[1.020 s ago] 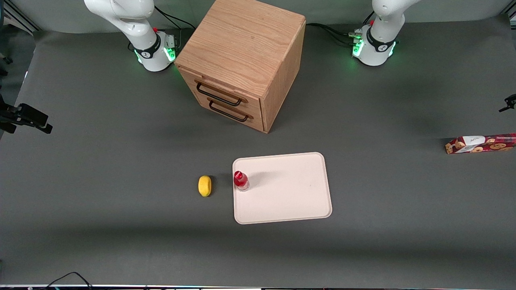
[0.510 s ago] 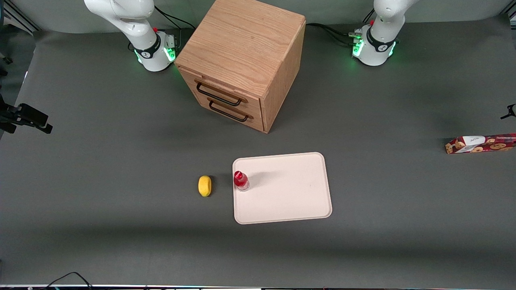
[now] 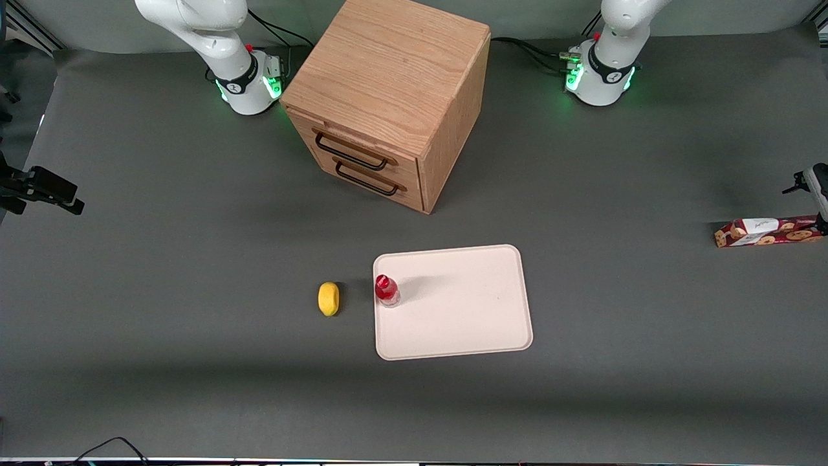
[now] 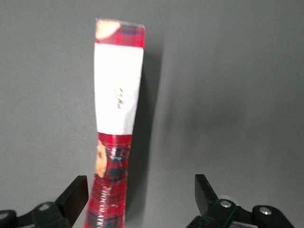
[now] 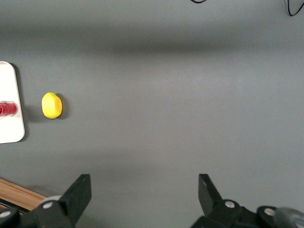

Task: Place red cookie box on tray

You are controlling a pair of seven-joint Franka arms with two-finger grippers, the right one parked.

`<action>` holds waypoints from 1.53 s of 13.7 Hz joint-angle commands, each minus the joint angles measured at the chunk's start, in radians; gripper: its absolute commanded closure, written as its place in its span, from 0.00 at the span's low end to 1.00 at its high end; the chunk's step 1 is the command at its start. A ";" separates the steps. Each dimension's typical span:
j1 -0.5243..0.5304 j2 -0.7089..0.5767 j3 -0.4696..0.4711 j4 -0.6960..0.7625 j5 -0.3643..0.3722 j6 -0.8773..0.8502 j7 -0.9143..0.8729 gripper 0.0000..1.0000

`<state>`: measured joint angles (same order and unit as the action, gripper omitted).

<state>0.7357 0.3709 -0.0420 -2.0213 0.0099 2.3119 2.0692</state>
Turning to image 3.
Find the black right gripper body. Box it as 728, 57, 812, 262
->
0, 152, 30, 216

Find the red cookie box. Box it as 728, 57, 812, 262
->
714, 216, 828, 248

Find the beige plastic tray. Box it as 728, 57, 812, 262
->
373, 244, 534, 361

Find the small red-capped bottle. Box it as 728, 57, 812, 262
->
375, 274, 400, 308

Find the wooden drawer cabinet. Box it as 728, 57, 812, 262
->
279, 0, 491, 216

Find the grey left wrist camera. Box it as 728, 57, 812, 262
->
801, 163, 828, 222

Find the dark metal frame rail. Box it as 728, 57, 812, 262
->
0, 0, 65, 56

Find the thin black table-edge cable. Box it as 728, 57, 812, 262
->
72, 437, 151, 466

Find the black right base cable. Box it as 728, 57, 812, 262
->
246, 8, 316, 75

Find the black base cable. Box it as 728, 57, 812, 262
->
490, 36, 580, 75
246, 8, 316, 75

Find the black drawer handle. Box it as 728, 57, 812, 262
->
315, 133, 389, 172
334, 162, 398, 197

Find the black left base cable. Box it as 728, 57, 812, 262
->
490, 36, 580, 75

